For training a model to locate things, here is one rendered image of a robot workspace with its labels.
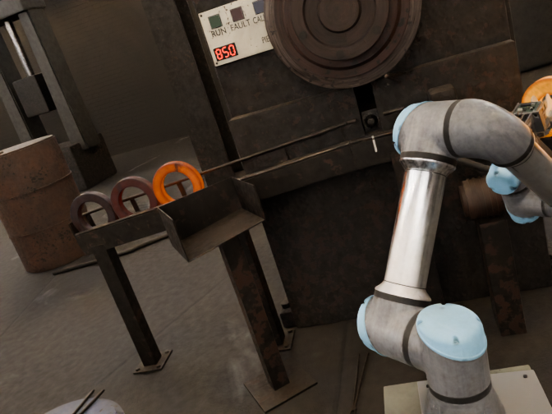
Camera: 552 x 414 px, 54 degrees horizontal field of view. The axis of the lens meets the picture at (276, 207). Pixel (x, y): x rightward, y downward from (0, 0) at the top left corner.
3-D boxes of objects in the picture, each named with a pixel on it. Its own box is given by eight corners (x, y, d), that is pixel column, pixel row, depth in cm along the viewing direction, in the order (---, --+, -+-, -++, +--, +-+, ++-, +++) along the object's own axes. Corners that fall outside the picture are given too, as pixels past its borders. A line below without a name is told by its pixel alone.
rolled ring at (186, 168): (142, 181, 195) (145, 178, 199) (174, 221, 199) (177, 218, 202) (178, 153, 189) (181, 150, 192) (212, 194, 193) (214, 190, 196)
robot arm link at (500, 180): (489, 198, 134) (479, 172, 130) (505, 169, 139) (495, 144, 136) (522, 199, 128) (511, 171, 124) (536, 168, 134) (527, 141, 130)
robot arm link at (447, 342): (468, 407, 95) (457, 341, 91) (407, 381, 106) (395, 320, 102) (504, 371, 102) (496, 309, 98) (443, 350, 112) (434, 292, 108)
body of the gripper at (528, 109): (547, 98, 137) (531, 126, 131) (555, 125, 141) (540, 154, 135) (517, 101, 143) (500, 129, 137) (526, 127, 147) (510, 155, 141)
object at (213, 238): (230, 392, 191) (157, 207, 169) (293, 356, 199) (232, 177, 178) (250, 422, 173) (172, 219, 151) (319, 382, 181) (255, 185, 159)
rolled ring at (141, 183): (144, 172, 195) (147, 169, 198) (101, 187, 200) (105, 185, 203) (166, 217, 200) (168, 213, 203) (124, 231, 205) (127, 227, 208)
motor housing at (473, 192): (485, 319, 186) (455, 175, 170) (554, 308, 181) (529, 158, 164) (492, 341, 174) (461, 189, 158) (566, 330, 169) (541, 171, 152)
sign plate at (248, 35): (217, 66, 190) (200, 13, 184) (287, 43, 183) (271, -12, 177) (214, 66, 187) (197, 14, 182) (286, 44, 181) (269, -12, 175)
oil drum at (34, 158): (52, 246, 454) (6, 145, 426) (114, 231, 438) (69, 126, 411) (9, 280, 399) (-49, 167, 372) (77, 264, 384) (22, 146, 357)
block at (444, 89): (440, 158, 183) (425, 89, 175) (465, 152, 180) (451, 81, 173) (444, 167, 173) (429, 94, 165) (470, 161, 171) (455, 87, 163)
